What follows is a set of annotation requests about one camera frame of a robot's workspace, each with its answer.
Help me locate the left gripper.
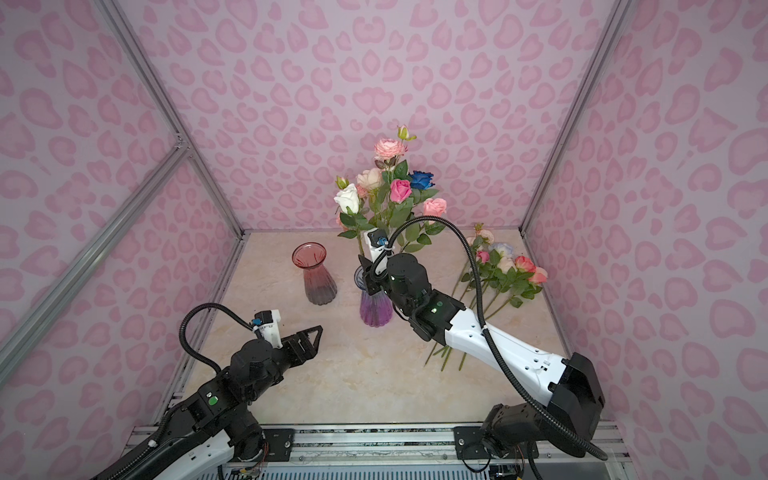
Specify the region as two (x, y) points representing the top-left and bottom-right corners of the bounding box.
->
(249, 323), (323, 404)

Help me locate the purple blue glass vase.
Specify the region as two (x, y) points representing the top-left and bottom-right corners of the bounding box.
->
(354, 266), (394, 328)

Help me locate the pink rose spray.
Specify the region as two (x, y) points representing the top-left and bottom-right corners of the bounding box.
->
(363, 125), (447, 233)

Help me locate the magenta rose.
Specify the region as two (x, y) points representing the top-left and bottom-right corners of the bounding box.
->
(388, 179), (412, 228)

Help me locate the blue rose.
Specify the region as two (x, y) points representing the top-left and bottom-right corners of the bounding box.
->
(409, 171), (434, 191)

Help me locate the cream white rose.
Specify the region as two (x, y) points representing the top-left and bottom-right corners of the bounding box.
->
(356, 167), (384, 198)

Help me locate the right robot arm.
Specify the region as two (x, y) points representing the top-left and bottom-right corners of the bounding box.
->
(356, 253), (608, 461)

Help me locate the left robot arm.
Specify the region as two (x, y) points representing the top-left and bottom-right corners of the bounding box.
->
(95, 326), (323, 479)

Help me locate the red glass vase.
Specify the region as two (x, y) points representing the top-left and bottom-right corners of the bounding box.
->
(291, 242), (337, 306)

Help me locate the pile of pink flowers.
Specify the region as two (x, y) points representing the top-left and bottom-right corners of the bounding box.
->
(423, 223), (550, 373)

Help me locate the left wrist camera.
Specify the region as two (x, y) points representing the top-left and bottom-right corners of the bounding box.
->
(251, 309), (282, 349)

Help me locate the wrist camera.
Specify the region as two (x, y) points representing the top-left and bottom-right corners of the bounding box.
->
(363, 229), (392, 268)
(251, 309), (282, 349)

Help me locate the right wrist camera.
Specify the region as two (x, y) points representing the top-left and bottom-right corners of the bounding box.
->
(363, 229), (392, 268)

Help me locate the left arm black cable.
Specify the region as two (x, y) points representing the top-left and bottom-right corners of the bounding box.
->
(178, 302), (256, 376)

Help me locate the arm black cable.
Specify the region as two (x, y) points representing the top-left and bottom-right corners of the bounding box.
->
(178, 302), (256, 376)
(371, 215), (609, 462)

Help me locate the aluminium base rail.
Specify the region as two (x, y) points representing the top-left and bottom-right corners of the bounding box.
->
(159, 421), (639, 479)

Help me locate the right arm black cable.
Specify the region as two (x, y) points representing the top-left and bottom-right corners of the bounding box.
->
(371, 215), (609, 462)

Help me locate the left diagonal aluminium frame bar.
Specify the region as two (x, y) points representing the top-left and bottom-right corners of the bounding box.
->
(1, 141), (189, 385)

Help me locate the right corner aluminium post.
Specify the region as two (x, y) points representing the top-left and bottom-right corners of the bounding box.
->
(519, 0), (637, 239)

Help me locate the corner aluminium post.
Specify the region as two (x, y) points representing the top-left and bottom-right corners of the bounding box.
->
(519, 0), (637, 239)
(94, 0), (246, 239)

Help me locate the left corner aluminium post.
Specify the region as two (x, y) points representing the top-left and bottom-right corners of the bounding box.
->
(94, 0), (246, 239)

